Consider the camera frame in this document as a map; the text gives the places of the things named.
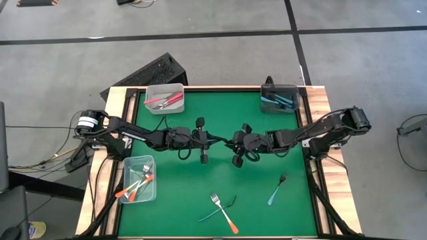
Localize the black perforated floor box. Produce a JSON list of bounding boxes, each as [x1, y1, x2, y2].
[[99, 52, 189, 103]]

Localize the orange items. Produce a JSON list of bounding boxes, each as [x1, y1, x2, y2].
[[114, 179, 143, 199]]

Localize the white plastic bin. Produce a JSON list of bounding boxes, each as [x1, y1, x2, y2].
[[145, 83, 185, 115]]

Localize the green table mat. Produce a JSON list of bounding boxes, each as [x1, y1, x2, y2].
[[117, 90, 318, 237]]

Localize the black diagonal frame strut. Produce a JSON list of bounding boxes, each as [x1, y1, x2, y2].
[[306, 163, 358, 237], [81, 181, 121, 237]]

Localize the black orange-edged floor mat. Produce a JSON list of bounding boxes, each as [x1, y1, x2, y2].
[[16, 0, 59, 7]]

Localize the dark smoky plastic bin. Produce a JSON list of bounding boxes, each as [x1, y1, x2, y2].
[[260, 83, 300, 115]]

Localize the black device with cables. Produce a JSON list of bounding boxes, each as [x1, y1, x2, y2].
[[116, 0, 156, 9]]

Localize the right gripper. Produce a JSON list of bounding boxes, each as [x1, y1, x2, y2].
[[224, 122, 270, 169]]

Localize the black floor cable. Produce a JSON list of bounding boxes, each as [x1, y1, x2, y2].
[[396, 113, 427, 173]]

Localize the yellow and blue object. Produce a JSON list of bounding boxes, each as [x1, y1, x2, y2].
[[27, 221, 47, 239]]

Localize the clear plastic bin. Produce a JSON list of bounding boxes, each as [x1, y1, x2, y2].
[[121, 154, 157, 205]]

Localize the dark grey bar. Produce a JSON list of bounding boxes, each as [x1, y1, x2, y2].
[[397, 116, 427, 137]]

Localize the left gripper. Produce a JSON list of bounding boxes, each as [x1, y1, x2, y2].
[[165, 116, 231, 165]]

